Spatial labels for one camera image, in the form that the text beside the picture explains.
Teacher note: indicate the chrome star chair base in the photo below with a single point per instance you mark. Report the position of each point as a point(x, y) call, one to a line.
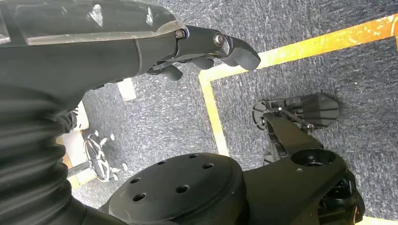
point(98, 158)

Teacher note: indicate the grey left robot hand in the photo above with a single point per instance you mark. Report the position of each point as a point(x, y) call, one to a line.
point(93, 56)

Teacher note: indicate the white desk leg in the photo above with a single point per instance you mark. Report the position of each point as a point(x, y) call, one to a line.
point(127, 89)

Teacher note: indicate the white desk side panel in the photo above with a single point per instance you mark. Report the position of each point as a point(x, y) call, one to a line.
point(74, 149)

